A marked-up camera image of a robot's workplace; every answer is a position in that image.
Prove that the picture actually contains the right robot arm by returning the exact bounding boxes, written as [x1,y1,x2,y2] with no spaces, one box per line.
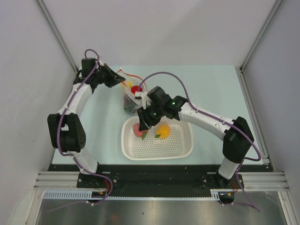
[135,86,254,188]

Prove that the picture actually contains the white cable duct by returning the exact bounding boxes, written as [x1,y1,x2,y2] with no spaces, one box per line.
[44,190,104,200]

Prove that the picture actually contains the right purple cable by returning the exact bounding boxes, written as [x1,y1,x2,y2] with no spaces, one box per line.
[138,71,261,213]

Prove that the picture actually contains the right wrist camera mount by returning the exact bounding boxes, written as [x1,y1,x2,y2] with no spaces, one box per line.
[135,91,152,109]

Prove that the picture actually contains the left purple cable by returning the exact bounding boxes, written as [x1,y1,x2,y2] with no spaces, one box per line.
[45,49,113,213]

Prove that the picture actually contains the fake pink peach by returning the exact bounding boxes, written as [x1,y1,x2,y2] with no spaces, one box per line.
[133,123,148,140]

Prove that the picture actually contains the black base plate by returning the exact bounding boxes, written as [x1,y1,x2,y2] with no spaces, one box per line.
[48,164,274,200]

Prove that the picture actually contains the aluminium frame rail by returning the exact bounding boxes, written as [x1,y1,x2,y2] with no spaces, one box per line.
[235,67,290,192]

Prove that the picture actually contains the purple cable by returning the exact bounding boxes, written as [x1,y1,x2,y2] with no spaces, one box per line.
[138,71,261,213]
[45,49,113,213]

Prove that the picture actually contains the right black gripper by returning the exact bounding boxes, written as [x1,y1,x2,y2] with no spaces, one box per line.
[137,102,165,131]

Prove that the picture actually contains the fake orange fruit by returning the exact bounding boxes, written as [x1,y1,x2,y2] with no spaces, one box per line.
[155,124,171,139]

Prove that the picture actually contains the fake purple grapes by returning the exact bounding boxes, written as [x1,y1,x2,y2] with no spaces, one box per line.
[123,95,138,113]

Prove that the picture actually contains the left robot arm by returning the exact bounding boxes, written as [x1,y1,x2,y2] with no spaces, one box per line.
[47,58,126,188]

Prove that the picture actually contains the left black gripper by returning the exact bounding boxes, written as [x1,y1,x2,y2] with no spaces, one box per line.
[93,64,125,88]

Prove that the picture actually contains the clear zip top bag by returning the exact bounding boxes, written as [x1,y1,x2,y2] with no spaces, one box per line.
[117,68,148,109]

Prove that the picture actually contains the white perforated plastic basket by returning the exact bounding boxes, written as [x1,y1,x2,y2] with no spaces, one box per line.
[121,116,194,161]

